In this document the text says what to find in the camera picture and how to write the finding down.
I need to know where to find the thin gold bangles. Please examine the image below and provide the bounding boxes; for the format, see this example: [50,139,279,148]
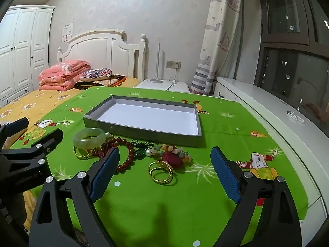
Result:
[74,146,99,161]

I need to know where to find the dark red bead bracelet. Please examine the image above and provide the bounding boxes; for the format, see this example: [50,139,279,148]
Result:
[99,136,136,174]

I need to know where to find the pale green jade bangle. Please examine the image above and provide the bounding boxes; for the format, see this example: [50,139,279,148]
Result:
[73,128,106,150]

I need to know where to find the black cord green pendant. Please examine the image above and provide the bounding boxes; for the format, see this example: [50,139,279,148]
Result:
[131,139,148,160]

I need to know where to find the multicolour bead bracelet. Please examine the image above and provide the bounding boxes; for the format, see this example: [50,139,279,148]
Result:
[145,144,192,163]

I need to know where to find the gold bangle pair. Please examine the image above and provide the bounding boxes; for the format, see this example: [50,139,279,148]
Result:
[148,160,174,185]

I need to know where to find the red rose pendant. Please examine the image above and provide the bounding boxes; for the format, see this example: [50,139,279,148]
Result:
[162,151,184,169]

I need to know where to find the yellow floral bedsheet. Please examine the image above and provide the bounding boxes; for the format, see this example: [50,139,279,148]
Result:
[1,78,140,149]

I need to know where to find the folded pink quilt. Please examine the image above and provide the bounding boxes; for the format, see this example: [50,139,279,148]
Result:
[37,60,90,91]

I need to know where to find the white window cabinet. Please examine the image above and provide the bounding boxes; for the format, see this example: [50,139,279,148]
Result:
[214,77,328,246]

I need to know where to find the patterned pillow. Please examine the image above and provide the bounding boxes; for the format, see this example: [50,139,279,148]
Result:
[80,68,112,82]

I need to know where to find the white wardrobe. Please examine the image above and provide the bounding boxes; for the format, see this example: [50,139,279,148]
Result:
[1,5,55,107]

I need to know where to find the black orange blanket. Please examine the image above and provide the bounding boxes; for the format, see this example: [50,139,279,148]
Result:
[74,75,127,90]

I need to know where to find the green cartoon cloth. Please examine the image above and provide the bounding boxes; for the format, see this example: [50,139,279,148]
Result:
[15,87,309,246]

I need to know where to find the white bed headboard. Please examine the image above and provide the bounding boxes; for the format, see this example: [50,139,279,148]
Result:
[57,29,147,82]

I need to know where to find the grey shallow tray box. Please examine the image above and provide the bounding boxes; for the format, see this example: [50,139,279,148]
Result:
[83,95,206,147]

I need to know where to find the white nightstand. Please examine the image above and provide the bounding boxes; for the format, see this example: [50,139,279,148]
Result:
[136,79,190,93]

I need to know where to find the dark framed window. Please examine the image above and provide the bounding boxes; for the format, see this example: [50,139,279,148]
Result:
[254,0,328,135]

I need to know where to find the sailboat print curtain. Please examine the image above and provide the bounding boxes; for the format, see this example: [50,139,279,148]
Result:
[191,0,241,95]

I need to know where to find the clear bead bracelet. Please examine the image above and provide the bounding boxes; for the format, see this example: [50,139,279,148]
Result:
[286,110,305,125]

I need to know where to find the wall paper notices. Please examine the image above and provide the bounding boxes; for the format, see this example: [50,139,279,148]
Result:
[61,22,74,42]

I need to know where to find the white charger cable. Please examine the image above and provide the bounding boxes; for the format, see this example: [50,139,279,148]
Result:
[166,66,180,91]

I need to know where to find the wall power socket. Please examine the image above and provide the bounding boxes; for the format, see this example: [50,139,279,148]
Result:
[166,60,181,70]

